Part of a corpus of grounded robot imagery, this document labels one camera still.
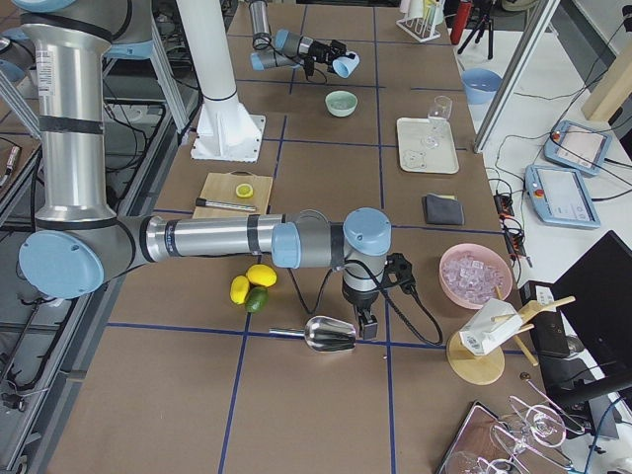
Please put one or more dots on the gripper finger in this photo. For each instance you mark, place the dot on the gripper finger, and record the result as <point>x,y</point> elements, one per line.
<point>361,320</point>
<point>371,327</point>

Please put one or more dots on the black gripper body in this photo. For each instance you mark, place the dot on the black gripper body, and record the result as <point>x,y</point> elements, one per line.
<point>322,49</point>
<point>359,304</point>

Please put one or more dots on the light blue plastic cup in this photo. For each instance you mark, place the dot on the light blue plastic cup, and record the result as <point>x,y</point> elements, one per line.
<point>345,65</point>

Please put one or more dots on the green ceramic bowl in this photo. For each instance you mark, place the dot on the green ceramic bowl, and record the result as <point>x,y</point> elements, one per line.
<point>340,103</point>

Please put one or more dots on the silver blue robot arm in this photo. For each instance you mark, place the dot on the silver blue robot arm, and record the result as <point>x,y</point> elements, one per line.
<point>286,48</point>
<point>80,243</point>

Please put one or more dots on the metal ice scoop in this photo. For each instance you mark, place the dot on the metal ice scoop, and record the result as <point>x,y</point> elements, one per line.
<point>323,334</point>

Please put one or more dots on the pink bowl with ice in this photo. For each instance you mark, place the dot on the pink bowl with ice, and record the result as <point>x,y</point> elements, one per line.
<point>471,274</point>

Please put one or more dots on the blue plastic bowl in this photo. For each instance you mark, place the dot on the blue plastic bowl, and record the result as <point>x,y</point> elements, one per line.
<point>480,85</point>

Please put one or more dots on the green lime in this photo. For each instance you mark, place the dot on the green lime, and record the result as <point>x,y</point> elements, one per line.
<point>256,299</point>

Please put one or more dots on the yellow lemon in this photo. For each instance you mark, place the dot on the yellow lemon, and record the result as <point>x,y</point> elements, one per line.
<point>239,289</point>
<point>261,275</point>

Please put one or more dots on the wooden paper towel stand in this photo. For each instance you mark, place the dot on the wooden paper towel stand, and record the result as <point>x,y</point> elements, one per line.
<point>475,351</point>

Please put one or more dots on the grey folded cloth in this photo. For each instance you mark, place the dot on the grey folded cloth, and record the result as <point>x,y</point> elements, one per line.
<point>440,210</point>

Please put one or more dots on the clear wine glass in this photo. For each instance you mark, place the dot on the clear wine glass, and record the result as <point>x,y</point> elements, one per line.
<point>438,116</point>

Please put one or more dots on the cream bear tray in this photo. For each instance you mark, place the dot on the cream bear tray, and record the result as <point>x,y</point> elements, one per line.
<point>415,157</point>

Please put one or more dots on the red cylinder bottle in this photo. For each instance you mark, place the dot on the red cylinder bottle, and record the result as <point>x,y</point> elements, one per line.
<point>460,21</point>

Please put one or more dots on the half lemon slice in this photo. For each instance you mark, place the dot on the half lemon slice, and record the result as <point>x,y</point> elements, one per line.
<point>244,191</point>

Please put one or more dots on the black tripod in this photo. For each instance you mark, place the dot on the black tripod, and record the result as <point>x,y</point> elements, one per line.
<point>484,25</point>

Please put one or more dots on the wooden cutting board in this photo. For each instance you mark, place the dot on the wooden cutting board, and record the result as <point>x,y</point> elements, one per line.
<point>221,187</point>

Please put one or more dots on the hanging wine glasses rack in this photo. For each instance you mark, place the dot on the hanging wine glasses rack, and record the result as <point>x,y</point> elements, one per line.
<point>526,439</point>

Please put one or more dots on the near blue teach pendant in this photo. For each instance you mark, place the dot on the near blue teach pendant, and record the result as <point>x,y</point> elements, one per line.
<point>560,197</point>

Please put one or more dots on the blue teach pendant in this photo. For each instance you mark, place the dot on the blue teach pendant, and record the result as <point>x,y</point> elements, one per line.
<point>577,146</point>
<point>560,197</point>

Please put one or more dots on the black monitor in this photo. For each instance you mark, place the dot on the black monitor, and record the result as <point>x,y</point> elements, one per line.
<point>600,282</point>

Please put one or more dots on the far blue teach pendant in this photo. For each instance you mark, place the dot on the far blue teach pendant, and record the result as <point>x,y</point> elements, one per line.
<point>577,146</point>

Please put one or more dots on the white wire cup rack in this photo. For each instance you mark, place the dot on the white wire cup rack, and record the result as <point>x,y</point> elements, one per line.
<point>421,19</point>

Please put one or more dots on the aluminium frame post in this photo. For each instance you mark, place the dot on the aluminium frame post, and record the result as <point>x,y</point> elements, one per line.
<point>536,26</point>

